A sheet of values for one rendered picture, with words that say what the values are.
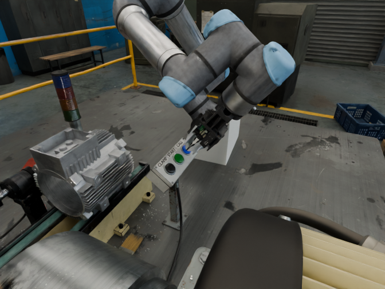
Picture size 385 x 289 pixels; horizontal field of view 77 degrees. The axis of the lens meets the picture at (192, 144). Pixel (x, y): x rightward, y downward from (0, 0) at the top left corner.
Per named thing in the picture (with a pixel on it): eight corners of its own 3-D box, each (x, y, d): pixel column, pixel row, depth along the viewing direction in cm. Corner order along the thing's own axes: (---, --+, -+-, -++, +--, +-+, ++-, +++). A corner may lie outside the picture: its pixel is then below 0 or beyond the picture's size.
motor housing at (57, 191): (95, 229, 65) (78, 175, 55) (46, 209, 72) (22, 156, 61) (138, 184, 81) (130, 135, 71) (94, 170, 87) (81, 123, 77)
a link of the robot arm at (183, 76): (91, 4, 73) (162, 93, 46) (118, -23, 72) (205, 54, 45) (117, 32, 82) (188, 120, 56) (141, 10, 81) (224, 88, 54)
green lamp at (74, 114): (72, 122, 95) (69, 112, 92) (61, 120, 97) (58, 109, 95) (83, 116, 99) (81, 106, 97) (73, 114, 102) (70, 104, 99)
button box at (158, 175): (163, 194, 65) (173, 185, 62) (144, 176, 65) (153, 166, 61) (190, 160, 78) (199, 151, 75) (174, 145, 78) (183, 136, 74)
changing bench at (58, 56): (99, 64, 579) (96, 45, 556) (109, 66, 566) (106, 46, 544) (46, 80, 475) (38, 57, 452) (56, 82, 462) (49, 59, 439)
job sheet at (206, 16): (213, 34, 367) (213, 10, 351) (212, 34, 366) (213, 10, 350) (201, 32, 378) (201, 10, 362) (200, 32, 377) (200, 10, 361)
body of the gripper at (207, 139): (184, 132, 60) (213, 101, 52) (198, 118, 67) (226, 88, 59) (206, 153, 60) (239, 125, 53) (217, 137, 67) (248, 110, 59)
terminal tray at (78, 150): (69, 183, 58) (60, 159, 55) (38, 171, 62) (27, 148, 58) (102, 156, 68) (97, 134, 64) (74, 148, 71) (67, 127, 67)
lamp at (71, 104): (69, 112, 92) (66, 101, 90) (58, 109, 95) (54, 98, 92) (81, 106, 97) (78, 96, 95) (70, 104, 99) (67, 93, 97)
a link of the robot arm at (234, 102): (238, 75, 56) (263, 100, 57) (226, 89, 59) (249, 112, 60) (228, 85, 50) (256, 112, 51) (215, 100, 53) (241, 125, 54)
